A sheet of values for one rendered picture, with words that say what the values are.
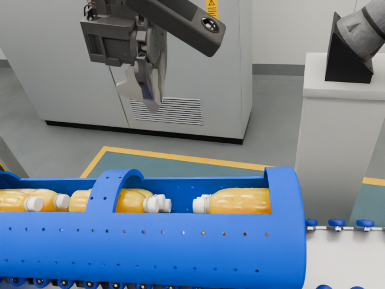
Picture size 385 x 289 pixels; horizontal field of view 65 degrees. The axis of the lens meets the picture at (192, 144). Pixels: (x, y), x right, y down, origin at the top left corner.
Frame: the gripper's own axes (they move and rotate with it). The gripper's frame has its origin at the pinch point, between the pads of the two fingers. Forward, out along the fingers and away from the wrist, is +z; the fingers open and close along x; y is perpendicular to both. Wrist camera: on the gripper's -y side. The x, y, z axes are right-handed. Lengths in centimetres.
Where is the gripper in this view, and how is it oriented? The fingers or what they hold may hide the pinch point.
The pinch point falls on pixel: (158, 105)
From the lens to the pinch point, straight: 46.0
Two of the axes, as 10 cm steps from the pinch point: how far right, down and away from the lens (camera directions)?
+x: -2.2, 7.1, -6.7
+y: -9.8, -1.6, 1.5
